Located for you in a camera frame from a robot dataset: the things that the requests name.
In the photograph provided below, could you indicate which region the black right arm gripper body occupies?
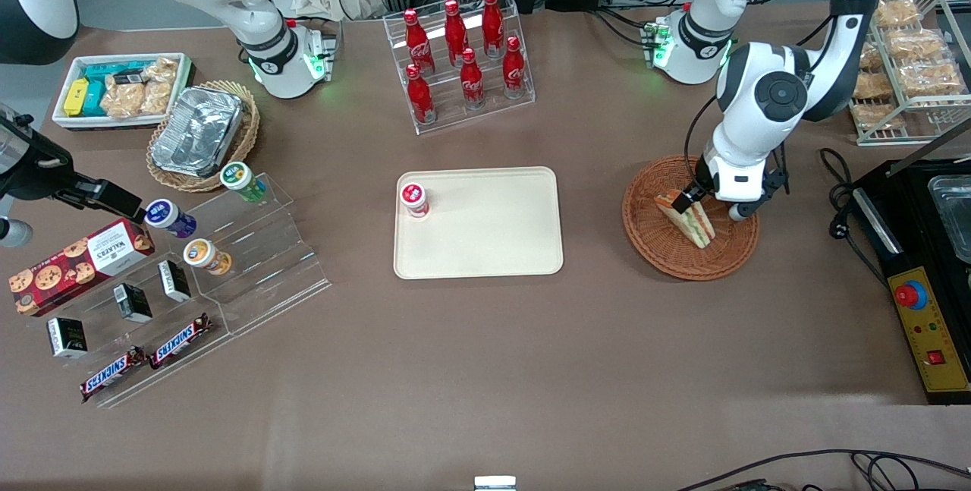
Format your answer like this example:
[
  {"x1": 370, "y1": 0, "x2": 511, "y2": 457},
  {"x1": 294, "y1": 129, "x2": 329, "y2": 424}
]
[{"x1": 0, "y1": 108, "x2": 77, "y2": 202}]

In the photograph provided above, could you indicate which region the triangle sandwich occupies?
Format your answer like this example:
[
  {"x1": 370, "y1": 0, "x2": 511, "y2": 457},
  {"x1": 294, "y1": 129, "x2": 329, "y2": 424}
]
[{"x1": 655, "y1": 189, "x2": 716, "y2": 249}]

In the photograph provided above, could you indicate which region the arm base box green light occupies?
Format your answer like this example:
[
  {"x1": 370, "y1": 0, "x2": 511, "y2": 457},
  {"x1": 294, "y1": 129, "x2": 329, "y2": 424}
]
[
  {"x1": 303, "y1": 27, "x2": 340, "y2": 83},
  {"x1": 642, "y1": 20, "x2": 676, "y2": 68}
]

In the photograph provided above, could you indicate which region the round brown wicker basket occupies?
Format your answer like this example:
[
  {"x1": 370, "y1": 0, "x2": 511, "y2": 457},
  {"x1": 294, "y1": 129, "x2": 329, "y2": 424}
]
[{"x1": 622, "y1": 155, "x2": 760, "y2": 282}]

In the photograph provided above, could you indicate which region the aluminium foil tray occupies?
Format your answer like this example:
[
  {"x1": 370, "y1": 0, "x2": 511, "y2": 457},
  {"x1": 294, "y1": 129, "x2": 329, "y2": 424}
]
[{"x1": 152, "y1": 87, "x2": 244, "y2": 177}]

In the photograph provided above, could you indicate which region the light wicker basket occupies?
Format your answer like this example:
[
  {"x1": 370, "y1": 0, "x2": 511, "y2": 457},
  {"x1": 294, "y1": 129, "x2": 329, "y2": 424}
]
[{"x1": 146, "y1": 81, "x2": 260, "y2": 194}]

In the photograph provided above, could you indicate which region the cream plastic tray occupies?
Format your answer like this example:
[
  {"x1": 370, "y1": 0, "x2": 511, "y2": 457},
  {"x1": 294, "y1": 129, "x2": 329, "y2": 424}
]
[{"x1": 393, "y1": 166, "x2": 564, "y2": 280}]

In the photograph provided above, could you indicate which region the white plastic bin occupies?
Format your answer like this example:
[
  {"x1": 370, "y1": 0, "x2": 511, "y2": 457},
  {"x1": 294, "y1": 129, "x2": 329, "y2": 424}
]
[{"x1": 52, "y1": 53, "x2": 194, "y2": 131}]

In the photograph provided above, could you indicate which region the blue lid cup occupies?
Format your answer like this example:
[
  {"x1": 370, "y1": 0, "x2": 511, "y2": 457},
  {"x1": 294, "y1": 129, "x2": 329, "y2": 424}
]
[{"x1": 144, "y1": 199, "x2": 198, "y2": 239}]

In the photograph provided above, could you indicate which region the red Walkers cookie box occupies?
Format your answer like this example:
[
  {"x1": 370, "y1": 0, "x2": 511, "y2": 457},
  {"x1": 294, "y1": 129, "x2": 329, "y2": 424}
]
[{"x1": 9, "y1": 219, "x2": 155, "y2": 317}]

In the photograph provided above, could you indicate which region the yellow snack box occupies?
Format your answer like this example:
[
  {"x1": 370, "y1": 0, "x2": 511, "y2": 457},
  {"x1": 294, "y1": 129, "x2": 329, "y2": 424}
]
[{"x1": 64, "y1": 79, "x2": 90, "y2": 116}]

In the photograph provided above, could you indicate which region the brown snack bag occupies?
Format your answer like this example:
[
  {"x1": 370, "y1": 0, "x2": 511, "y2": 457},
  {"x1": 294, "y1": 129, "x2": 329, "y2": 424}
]
[
  {"x1": 140, "y1": 58, "x2": 180, "y2": 115},
  {"x1": 102, "y1": 85, "x2": 145, "y2": 118}
]

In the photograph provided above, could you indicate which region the small black box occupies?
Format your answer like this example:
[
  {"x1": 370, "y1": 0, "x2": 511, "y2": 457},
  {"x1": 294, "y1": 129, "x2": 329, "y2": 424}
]
[
  {"x1": 48, "y1": 316, "x2": 88, "y2": 359},
  {"x1": 158, "y1": 260, "x2": 192, "y2": 302},
  {"x1": 114, "y1": 283, "x2": 152, "y2": 323}
]

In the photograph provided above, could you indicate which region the orange lid cup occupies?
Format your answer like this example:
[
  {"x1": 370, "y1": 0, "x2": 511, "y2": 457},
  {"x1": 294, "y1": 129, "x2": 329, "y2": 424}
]
[{"x1": 183, "y1": 238, "x2": 232, "y2": 275}]

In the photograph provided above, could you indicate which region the teal snack box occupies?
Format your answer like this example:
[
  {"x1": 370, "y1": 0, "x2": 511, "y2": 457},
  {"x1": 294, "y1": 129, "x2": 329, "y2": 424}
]
[{"x1": 82, "y1": 62, "x2": 151, "y2": 117}]

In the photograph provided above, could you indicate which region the green lid cup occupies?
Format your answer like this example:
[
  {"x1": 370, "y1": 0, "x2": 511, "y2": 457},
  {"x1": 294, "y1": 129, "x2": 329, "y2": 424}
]
[{"x1": 220, "y1": 162, "x2": 268, "y2": 203}]

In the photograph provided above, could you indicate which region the Snickers chocolate bar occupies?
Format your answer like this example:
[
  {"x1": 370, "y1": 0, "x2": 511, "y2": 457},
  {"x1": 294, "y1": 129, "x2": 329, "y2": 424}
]
[
  {"x1": 149, "y1": 313, "x2": 213, "y2": 369},
  {"x1": 80, "y1": 347, "x2": 146, "y2": 403}
]

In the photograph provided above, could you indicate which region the clear acrylic tiered stand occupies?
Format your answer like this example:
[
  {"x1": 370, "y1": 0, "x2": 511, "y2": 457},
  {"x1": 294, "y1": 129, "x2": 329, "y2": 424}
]
[{"x1": 46, "y1": 172, "x2": 332, "y2": 408}]

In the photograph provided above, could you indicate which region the black sealing machine yellow panel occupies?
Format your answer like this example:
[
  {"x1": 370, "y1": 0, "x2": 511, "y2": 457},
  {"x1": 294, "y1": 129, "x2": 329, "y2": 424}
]
[{"x1": 850, "y1": 119, "x2": 971, "y2": 406}]

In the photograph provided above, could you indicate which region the red cola bottle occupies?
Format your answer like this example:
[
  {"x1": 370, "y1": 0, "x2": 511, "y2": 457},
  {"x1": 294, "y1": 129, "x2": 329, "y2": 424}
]
[
  {"x1": 460, "y1": 49, "x2": 485, "y2": 110},
  {"x1": 404, "y1": 9, "x2": 435, "y2": 74},
  {"x1": 502, "y1": 36, "x2": 526, "y2": 99},
  {"x1": 482, "y1": 0, "x2": 504, "y2": 59},
  {"x1": 445, "y1": 0, "x2": 469, "y2": 67},
  {"x1": 406, "y1": 65, "x2": 436, "y2": 125}
]

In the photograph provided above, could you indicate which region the clear acrylic bottle rack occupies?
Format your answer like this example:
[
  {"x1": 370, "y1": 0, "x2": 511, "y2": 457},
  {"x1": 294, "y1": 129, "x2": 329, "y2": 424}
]
[{"x1": 383, "y1": 0, "x2": 536, "y2": 135}]

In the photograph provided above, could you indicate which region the red lid cup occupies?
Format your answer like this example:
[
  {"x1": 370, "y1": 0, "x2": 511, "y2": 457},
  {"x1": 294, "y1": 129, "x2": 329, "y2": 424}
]
[{"x1": 400, "y1": 183, "x2": 430, "y2": 219}]

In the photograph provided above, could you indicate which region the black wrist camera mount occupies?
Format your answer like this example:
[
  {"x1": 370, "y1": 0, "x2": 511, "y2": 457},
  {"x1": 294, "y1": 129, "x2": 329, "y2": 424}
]
[{"x1": 728, "y1": 163, "x2": 791, "y2": 222}]

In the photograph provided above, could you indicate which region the black power cable with plug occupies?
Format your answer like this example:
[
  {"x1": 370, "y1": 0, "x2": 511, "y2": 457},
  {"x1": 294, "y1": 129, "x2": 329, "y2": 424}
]
[{"x1": 819, "y1": 148, "x2": 890, "y2": 288}]

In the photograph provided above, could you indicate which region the white wire rack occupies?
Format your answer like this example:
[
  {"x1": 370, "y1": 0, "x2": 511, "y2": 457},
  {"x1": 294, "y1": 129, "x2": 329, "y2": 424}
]
[{"x1": 848, "y1": 0, "x2": 971, "y2": 146}]

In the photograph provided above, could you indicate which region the long black floor cable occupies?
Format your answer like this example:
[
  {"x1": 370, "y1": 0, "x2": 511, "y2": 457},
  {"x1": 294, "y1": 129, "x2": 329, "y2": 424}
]
[{"x1": 675, "y1": 449, "x2": 971, "y2": 491}]

